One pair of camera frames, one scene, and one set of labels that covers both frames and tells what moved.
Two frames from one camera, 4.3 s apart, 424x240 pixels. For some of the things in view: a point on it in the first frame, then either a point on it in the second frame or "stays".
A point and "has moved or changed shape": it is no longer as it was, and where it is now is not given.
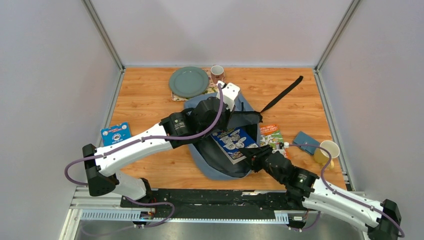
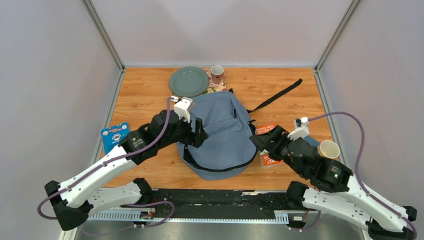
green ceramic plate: x=188 y=81 stays
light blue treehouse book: x=115 y=133 stays
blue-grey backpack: x=207 y=159 has moved or changed shape
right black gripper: x=256 y=154 -> x=262 y=141
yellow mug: x=322 y=157 stays
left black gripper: x=225 y=125 -> x=197 y=138
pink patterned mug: x=217 y=72 stays
